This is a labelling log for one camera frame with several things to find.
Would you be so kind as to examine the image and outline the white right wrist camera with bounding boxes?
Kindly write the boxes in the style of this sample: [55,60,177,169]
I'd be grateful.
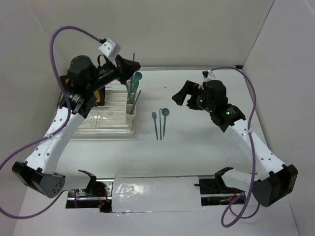
[202,70,216,83]

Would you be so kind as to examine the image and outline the small teal fork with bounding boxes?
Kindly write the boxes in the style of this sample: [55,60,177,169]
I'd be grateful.
[152,112,158,140]

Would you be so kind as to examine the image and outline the cream utensil holder near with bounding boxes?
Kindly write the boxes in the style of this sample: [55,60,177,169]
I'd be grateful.
[126,93,135,125]

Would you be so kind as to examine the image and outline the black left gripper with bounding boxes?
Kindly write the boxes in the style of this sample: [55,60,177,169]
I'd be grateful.
[87,55,141,93]

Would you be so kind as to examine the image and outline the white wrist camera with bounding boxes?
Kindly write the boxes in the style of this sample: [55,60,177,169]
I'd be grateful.
[202,70,216,83]
[98,38,121,59]

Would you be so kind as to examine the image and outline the teal chopstick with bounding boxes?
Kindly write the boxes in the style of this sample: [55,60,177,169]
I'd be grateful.
[131,90,142,115]
[159,108,162,140]
[130,52,135,95]

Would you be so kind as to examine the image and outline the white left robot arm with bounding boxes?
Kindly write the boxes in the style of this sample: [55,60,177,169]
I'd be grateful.
[12,55,141,198]

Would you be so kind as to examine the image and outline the teal spoon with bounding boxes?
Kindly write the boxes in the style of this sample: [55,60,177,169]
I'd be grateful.
[133,72,142,93]
[161,108,169,137]

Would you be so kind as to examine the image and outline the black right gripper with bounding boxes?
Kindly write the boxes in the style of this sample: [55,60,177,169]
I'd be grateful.
[172,80,214,113]

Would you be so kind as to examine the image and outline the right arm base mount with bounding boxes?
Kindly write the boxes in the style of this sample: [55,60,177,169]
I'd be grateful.
[194,167,251,206]

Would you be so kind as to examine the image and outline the black framed yellow plate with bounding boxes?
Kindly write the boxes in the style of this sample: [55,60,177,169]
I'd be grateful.
[60,76,106,106]

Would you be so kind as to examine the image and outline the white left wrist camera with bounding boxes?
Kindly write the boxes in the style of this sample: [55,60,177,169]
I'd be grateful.
[98,38,121,59]

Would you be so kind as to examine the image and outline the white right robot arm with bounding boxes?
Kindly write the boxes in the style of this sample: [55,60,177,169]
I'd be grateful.
[172,80,298,207]

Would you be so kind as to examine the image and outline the clear dish rack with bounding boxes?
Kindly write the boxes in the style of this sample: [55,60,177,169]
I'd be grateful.
[72,82,134,139]

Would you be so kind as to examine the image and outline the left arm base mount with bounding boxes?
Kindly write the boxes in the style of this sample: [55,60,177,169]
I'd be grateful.
[65,170,114,213]

